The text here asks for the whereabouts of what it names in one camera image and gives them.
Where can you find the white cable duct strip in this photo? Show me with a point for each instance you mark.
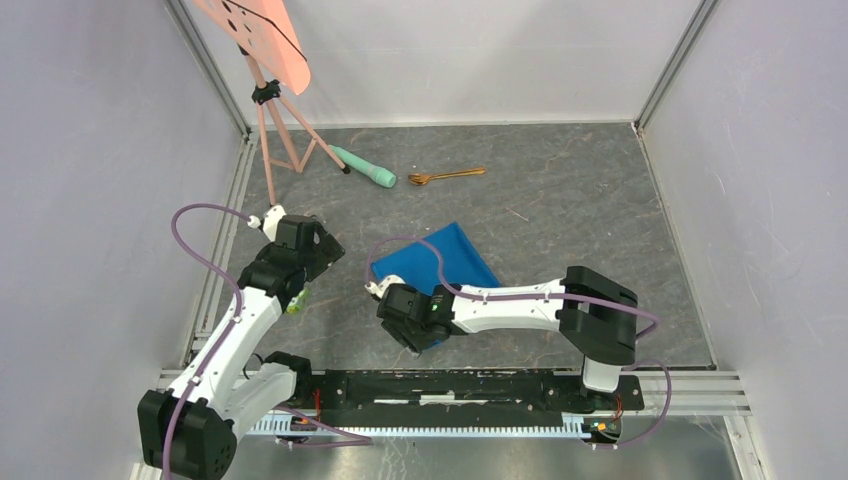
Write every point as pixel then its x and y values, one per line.
pixel 279 424

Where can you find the green owl toy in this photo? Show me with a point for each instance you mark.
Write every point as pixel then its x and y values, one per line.
pixel 296 304

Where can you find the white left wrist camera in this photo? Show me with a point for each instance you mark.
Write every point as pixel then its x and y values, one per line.
pixel 268 222

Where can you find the gold spoon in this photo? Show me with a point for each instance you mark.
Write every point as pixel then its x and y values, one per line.
pixel 421 179

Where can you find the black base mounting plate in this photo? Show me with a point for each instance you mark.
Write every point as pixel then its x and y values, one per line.
pixel 457 398

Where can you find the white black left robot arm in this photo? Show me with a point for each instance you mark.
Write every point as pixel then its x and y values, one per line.
pixel 192 428

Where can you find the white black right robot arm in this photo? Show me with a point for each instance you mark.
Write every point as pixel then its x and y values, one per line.
pixel 595 314

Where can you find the mint green flashlight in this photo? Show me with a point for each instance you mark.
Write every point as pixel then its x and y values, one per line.
pixel 378 174

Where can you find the pink music stand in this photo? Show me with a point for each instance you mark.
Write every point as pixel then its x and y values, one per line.
pixel 267 41

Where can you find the blue cloth napkin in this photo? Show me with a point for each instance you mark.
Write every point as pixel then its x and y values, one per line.
pixel 446 254

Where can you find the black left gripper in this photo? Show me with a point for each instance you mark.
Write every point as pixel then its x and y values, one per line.
pixel 326 251

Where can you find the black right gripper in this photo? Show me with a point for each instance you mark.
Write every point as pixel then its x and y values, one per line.
pixel 414 344

